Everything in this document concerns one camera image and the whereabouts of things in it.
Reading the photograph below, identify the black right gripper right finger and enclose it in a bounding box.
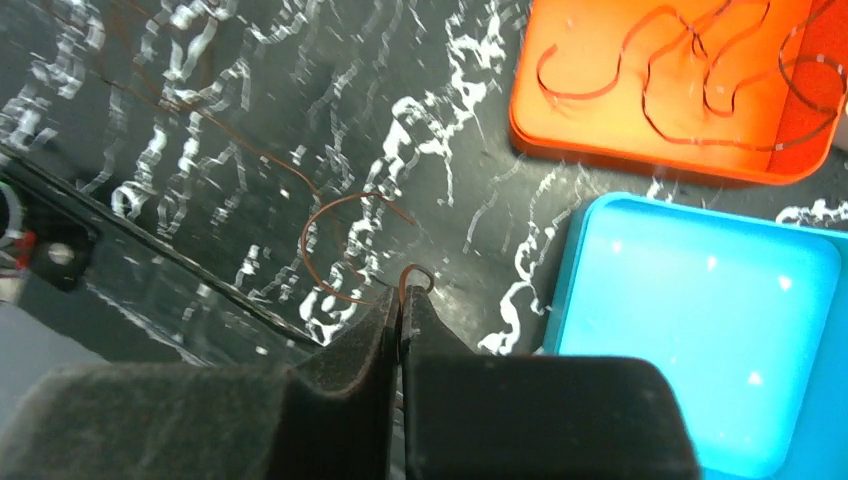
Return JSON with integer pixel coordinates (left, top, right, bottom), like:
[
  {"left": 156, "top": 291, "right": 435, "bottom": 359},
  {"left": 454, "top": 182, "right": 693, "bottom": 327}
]
[{"left": 401, "top": 286, "right": 702, "bottom": 479}]

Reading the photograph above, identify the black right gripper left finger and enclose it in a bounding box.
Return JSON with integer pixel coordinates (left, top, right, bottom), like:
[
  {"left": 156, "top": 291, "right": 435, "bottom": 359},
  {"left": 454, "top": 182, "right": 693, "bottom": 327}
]
[{"left": 1, "top": 288, "right": 400, "bottom": 479}]

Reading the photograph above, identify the light blue square tray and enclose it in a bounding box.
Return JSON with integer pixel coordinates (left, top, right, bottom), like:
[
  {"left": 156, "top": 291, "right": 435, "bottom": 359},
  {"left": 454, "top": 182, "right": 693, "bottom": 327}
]
[{"left": 542, "top": 193, "right": 847, "bottom": 479}]

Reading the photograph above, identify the orange square tray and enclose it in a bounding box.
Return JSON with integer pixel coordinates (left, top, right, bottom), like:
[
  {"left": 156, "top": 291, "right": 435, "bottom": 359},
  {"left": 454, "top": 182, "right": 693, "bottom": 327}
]
[{"left": 508, "top": 1, "right": 847, "bottom": 186}]

